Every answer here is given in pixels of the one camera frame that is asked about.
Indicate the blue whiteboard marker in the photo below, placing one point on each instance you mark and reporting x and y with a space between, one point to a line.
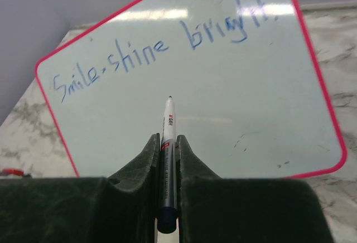
167 212

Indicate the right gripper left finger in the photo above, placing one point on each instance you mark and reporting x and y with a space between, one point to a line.
135 207

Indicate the red-framed whiteboard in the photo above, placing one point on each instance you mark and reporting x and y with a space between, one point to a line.
248 91

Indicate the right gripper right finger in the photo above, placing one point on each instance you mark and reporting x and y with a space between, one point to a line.
188 165

